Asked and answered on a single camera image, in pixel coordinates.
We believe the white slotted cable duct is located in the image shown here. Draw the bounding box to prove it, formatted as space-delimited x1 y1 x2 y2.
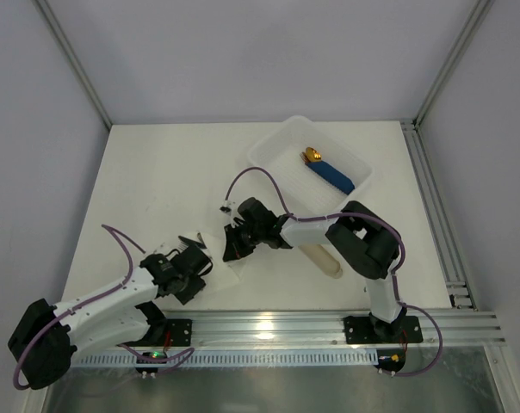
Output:
72 347 378 369

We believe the white paper napkin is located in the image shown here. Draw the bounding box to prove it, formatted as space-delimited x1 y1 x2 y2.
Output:
197 213 241 296

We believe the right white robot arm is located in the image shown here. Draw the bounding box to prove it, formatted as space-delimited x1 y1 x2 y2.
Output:
223 197 424 344

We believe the oval wooden cutlery tray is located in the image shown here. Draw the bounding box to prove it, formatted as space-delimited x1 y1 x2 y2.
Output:
299 244 343 279

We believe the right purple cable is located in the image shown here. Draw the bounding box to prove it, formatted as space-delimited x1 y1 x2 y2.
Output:
225 166 443 379

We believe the white plastic basket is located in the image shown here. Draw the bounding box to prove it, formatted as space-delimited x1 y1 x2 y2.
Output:
247 116 374 215

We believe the aluminium frame post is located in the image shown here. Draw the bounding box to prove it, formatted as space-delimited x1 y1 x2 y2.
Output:
412 0 494 129
31 0 114 131

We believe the right aluminium side rail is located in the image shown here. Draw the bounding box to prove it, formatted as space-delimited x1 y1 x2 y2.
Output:
400 120 478 311

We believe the right aluminium frame post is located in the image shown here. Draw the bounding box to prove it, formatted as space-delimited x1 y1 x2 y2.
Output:
412 0 494 129

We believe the silver fork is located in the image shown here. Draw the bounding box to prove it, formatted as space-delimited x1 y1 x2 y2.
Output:
178 237 205 250

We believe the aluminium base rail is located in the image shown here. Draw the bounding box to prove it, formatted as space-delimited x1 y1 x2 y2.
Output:
42 310 507 352

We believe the purple cable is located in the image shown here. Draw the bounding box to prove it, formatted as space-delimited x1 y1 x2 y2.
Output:
12 223 196 391
225 166 443 379

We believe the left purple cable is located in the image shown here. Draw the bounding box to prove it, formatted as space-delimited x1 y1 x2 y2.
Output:
12 223 196 391

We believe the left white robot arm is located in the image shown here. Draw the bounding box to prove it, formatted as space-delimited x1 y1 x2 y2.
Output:
8 244 214 390

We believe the gold cutlery in roll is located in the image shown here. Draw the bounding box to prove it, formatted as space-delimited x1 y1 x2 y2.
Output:
300 147 322 163

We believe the left aluminium frame post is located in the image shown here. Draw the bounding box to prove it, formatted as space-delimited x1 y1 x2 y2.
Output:
31 0 114 131

